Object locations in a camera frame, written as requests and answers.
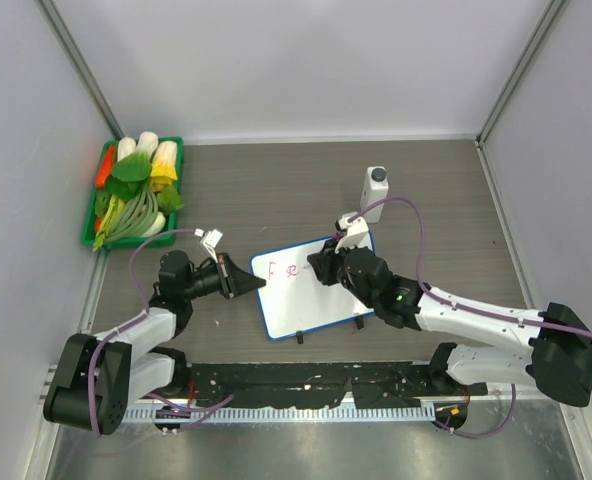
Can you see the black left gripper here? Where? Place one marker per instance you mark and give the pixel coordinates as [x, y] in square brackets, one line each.
[234, 281]

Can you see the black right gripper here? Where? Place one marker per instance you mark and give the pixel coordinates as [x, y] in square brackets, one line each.
[324, 263]

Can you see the blue-framed whiteboard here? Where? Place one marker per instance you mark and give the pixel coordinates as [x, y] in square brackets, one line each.
[293, 301]

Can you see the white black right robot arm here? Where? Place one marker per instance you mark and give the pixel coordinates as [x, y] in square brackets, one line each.
[549, 349]

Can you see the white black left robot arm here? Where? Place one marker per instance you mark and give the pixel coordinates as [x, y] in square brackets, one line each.
[98, 376]

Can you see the white bottle black cap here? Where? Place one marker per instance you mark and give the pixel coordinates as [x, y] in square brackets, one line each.
[375, 188]

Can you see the green toy bean bundle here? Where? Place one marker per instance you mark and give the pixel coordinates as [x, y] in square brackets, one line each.
[140, 218]

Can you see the yellow white toy napa cabbage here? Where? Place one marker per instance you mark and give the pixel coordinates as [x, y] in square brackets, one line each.
[163, 166]

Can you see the yellow green toy stalks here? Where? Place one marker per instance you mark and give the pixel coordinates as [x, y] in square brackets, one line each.
[114, 207]

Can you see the green plastic vegetable tray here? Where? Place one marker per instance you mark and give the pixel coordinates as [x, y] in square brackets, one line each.
[126, 181]

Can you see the white green toy cabbage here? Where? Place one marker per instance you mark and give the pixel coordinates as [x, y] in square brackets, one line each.
[147, 143]

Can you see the orange toy carrot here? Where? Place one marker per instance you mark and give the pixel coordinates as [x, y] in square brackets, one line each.
[105, 168]

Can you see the white toy bok choy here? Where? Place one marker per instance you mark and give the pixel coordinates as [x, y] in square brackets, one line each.
[125, 147]

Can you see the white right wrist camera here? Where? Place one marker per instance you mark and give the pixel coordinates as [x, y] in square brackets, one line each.
[354, 230]

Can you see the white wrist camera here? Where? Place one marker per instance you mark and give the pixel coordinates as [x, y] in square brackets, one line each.
[208, 240]
[354, 230]

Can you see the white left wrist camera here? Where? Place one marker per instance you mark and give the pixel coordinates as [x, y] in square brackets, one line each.
[208, 240]

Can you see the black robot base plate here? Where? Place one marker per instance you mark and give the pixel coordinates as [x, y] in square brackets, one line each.
[313, 385]

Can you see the white slotted cable duct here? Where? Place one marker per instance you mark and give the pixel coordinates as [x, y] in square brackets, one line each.
[346, 412]

